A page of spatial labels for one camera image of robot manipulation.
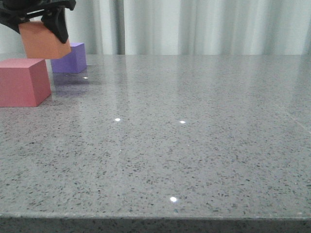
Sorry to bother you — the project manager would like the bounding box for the purple foam cube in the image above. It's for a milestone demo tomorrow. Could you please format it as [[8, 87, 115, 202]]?
[[51, 43, 87, 73]]

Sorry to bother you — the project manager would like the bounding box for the orange foam cube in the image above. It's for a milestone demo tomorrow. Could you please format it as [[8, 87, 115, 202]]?
[[18, 21, 71, 59]]

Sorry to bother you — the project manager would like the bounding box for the pink-red foam cube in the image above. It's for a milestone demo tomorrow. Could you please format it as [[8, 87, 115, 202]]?
[[0, 58, 52, 107]]

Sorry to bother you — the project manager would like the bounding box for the pale green curtain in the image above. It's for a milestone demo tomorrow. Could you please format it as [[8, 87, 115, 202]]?
[[0, 0, 311, 56]]

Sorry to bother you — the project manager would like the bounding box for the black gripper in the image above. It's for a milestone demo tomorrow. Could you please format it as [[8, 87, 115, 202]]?
[[0, 0, 76, 44]]

